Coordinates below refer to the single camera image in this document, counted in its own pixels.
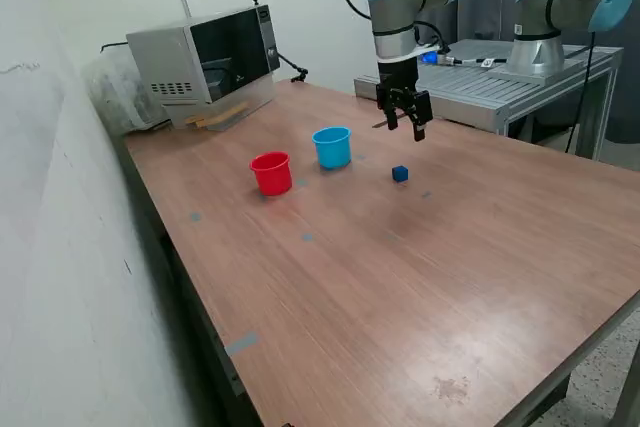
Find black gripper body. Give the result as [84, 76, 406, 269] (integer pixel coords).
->
[377, 55, 420, 94]

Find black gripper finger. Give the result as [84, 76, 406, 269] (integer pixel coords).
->
[407, 90, 434, 143]
[375, 86, 401, 131]

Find aluminium robot base table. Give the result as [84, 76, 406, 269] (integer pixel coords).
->
[353, 38, 625, 161]

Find thin metal strip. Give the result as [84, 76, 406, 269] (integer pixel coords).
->
[371, 110, 415, 129]

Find blue plastic cup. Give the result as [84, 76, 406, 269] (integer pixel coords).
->
[311, 126, 354, 171]

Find red plastic cup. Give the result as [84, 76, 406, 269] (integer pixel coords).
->
[249, 150, 293, 197]

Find clear acrylic stand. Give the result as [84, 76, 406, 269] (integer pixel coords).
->
[162, 71, 276, 133]

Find wooden sticks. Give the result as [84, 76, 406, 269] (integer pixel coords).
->
[183, 100, 251, 131]

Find silver microwave oven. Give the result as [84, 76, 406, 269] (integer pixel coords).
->
[125, 4, 282, 106]

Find grey tape strip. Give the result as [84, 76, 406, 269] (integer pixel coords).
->
[224, 330, 260, 357]

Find wrist camera on white plate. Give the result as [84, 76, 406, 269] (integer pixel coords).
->
[416, 45, 452, 66]

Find silver connector with cable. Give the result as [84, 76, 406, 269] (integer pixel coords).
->
[438, 51, 509, 68]

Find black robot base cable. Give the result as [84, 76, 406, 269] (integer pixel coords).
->
[564, 31, 601, 153]

